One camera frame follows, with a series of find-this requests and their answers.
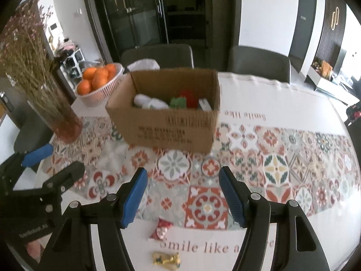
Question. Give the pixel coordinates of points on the dark slatted wall panel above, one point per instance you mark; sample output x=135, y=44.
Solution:
x=324, y=39

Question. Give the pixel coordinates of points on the orange fruit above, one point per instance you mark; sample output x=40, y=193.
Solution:
x=101, y=71
x=84, y=87
x=99, y=82
x=110, y=69
x=89, y=73

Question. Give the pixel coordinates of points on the grey dining chair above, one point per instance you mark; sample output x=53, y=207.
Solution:
x=259, y=63
x=31, y=135
x=158, y=56

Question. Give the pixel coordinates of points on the white plastic fruit basket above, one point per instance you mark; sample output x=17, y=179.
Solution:
x=98, y=96

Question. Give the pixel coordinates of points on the red plush toy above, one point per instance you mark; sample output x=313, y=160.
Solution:
x=190, y=97

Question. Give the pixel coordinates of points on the grey interior door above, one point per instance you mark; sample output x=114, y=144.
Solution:
x=303, y=34

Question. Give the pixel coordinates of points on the yellow snack packet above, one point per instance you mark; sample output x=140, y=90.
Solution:
x=166, y=259

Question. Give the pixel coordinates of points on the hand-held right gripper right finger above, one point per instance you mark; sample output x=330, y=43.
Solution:
x=232, y=197

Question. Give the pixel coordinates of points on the brown cardboard box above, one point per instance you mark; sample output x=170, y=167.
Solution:
x=169, y=129

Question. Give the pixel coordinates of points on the glass vase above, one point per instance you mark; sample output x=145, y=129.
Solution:
x=67, y=127

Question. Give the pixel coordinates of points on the white plush toy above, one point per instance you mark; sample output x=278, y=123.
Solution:
x=152, y=103

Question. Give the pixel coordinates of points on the white plastic bag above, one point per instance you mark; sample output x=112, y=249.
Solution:
x=143, y=65

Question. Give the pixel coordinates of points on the wall intercom panel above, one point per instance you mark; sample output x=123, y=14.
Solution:
x=54, y=27

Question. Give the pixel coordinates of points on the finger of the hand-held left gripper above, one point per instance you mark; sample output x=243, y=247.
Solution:
x=38, y=155
x=72, y=173

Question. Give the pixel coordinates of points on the white shoe shelf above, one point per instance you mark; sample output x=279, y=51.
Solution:
x=73, y=63

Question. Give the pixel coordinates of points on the dried flower bouquet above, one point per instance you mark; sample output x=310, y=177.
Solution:
x=25, y=56

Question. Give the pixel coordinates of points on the orange bag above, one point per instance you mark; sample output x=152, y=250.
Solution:
x=326, y=68

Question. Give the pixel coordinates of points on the small red snack packet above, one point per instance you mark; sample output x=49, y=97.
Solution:
x=161, y=228

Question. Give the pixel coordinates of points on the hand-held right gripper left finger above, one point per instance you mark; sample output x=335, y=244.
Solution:
x=132, y=203

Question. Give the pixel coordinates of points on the white tv cabinet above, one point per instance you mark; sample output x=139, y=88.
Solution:
x=332, y=87

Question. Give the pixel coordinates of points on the green plush toy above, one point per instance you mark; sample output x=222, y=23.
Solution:
x=178, y=103

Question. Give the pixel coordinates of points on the teal tissue pack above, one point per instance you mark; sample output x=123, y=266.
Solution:
x=204, y=105

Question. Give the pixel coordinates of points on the black framed glass door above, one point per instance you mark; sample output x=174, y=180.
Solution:
x=135, y=19

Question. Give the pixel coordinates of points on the gold wall ornament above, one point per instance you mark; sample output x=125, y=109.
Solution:
x=335, y=18

